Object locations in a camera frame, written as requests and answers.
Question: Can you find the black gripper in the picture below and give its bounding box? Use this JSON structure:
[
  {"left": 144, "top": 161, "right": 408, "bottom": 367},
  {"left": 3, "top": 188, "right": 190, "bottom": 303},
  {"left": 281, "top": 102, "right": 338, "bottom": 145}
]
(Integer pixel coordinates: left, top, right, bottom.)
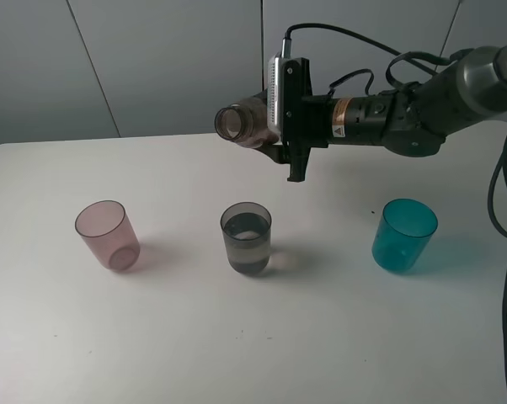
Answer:
[{"left": 254, "top": 88, "right": 409, "bottom": 164}]

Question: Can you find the brown translucent plastic bottle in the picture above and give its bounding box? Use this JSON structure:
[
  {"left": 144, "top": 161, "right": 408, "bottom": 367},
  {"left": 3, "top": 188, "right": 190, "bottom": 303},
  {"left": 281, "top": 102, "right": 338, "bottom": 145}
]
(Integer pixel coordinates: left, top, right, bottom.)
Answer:
[{"left": 214, "top": 96, "right": 280, "bottom": 149}]

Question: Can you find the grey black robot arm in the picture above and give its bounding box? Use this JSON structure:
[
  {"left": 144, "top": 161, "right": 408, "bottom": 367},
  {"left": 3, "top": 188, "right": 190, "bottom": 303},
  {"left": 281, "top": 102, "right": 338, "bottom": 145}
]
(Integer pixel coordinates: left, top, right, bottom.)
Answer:
[{"left": 258, "top": 45, "right": 507, "bottom": 182}]

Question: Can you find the grey translucent plastic cup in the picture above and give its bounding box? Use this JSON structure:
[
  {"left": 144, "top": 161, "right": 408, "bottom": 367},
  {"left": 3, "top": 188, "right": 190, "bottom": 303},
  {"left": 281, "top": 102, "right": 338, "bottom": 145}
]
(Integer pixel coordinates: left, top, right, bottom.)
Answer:
[{"left": 220, "top": 202, "right": 272, "bottom": 276}]

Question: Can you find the teal translucent plastic cup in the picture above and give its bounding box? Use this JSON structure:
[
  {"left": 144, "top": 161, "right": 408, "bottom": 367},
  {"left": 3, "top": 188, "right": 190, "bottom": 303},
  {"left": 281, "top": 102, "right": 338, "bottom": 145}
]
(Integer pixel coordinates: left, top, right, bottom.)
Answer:
[{"left": 371, "top": 199, "right": 438, "bottom": 274}]

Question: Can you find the pink translucent plastic cup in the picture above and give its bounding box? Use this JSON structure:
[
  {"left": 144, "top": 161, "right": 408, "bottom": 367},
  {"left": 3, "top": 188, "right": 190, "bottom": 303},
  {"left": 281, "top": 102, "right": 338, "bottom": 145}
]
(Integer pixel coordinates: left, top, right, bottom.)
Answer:
[{"left": 75, "top": 200, "right": 141, "bottom": 272}]

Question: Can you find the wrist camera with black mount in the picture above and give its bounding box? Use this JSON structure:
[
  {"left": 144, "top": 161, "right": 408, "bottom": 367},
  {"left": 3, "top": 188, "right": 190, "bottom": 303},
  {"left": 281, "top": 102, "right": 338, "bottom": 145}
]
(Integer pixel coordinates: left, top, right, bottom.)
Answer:
[{"left": 266, "top": 53, "right": 314, "bottom": 184}]

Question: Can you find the black camera cable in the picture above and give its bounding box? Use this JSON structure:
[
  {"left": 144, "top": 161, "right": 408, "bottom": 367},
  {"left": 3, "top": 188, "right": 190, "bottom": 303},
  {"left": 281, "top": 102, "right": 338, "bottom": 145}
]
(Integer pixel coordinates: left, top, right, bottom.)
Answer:
[{"left": 280, "top": 24, "right": 452, "bottom": 100}]

